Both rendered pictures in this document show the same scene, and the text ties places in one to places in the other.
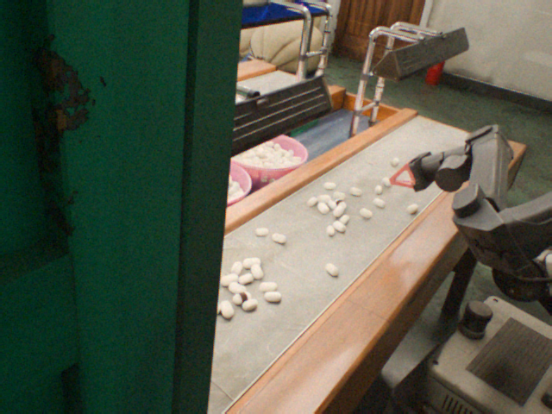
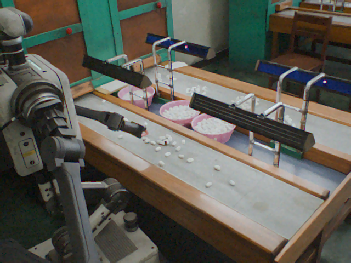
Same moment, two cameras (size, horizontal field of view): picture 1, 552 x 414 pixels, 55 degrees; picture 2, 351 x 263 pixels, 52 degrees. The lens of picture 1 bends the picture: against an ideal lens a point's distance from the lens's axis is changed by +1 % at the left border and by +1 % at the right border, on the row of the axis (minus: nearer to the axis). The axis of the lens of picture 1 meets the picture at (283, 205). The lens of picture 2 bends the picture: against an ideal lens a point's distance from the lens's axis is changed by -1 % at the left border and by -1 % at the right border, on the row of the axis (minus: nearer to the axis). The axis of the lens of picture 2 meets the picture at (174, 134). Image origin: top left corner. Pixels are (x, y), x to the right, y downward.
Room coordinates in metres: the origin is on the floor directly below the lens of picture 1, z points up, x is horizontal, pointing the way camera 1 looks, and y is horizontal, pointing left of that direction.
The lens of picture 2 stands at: (1.77, -1.80, 1.88)
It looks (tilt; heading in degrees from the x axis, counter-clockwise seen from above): 32 degrees down; 107
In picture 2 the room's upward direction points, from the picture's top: 5 degrees counter-clockwise
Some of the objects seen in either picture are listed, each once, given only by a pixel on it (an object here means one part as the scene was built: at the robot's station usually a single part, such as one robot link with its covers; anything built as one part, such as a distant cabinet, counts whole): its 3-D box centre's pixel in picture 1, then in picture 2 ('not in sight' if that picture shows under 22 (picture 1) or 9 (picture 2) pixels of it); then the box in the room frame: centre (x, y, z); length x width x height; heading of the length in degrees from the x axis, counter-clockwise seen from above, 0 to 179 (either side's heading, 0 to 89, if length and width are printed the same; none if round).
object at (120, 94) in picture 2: not in sight; (136, 97); (0.81, 0.44, 0.72); 0.27 x 0.27 x 0.10
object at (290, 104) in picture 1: (226, 126); (113, 69); (0.82, 0.12, 1.08); 0.62 x 0.08 x 0.07; 150
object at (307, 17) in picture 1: (291, 65); (297, 112); (1.90, 0.05, 0.90); 0.20 x 0.19 x 0.45; 150
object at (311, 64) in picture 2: not in sight; (297, 61); (1.98, 2.00, 0.45); 0.44 x 0.43 x 0.91; 147
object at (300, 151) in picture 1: (261, 162); (213, 129); (1.43, 0.09, 0.72); 0.27 x 0.27 x 0.10
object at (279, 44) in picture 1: (283, 46); not in sight; (4.23, 0.20, 0.40); 0.74 x 0.56 x 0.38; 153
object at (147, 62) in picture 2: not in sight; (146, 62); (0.74, 0.87, 0.83); 0.30 x 0.06 x 0.07; 60
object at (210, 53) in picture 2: not in sight; (177, 44); (1.10, 0.60, 1.08); 0.62 x 0.08 x 0.07; 150
